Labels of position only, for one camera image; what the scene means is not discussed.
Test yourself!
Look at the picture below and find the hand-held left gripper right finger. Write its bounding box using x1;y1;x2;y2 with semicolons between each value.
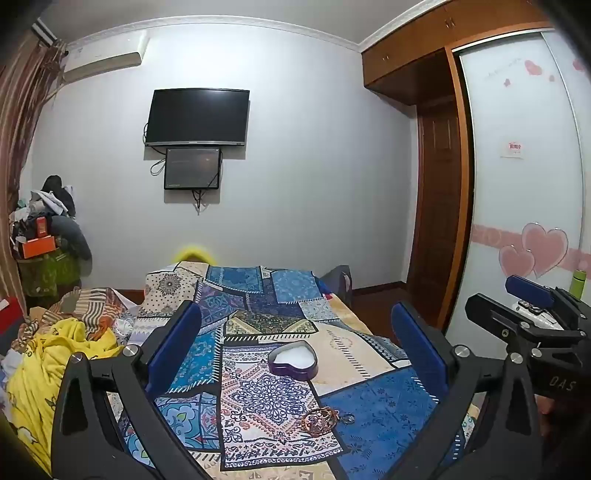
390;302;539;480

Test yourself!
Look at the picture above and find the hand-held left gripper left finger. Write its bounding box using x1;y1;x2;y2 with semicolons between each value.
51;301;218;480

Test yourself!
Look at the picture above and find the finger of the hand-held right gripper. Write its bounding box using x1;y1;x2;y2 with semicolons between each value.
465;293;583;354
505;275;557;309

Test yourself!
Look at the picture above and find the purple heart-shaped tin box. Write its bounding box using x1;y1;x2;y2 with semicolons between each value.
268;342;319;380

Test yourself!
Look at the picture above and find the braided red-brown bracelet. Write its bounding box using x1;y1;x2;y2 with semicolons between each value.
300;408;342;435

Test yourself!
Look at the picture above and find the green bottle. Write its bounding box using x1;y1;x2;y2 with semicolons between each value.
568;271;590;302

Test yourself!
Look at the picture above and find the yellow round object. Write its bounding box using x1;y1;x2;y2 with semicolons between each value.
172;246;216;267

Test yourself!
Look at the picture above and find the white sliding door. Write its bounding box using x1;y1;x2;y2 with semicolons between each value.
443;28;591;340

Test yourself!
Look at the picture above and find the striped beige cloth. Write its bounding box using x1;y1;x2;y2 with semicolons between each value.
28;286;140;343

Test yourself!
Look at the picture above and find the dark bag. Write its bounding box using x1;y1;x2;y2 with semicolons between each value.
320;265;354;306

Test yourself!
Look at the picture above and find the patchwork printed blanket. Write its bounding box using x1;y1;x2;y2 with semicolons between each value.
117;261;476;480

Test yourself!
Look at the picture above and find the wooden door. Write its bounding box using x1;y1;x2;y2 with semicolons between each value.
406;48;474;331

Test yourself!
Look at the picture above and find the yellow cloth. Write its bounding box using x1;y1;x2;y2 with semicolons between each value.
6;318;123;472

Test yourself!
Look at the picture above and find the green patterned cloth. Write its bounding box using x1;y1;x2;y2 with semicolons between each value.
18;251;82;297

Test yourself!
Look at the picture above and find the orange box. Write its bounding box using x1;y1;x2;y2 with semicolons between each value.
20;235;57;260

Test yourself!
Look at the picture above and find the pile of clothes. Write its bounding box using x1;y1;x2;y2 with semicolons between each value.
9;175;93;278

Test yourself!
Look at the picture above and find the striped brown curtain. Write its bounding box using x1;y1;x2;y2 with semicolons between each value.
0;39;68;324

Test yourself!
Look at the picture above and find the wooden wardrobe cabinet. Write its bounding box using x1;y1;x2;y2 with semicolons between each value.
360;0;555;108

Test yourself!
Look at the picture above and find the white air conditioner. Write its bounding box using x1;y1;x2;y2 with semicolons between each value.
62;30;149;84

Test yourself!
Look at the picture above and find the small black wall monitor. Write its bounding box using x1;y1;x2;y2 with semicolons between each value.
164;147;223;190

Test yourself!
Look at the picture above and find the black wall television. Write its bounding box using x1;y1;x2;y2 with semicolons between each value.
144;89;250;147

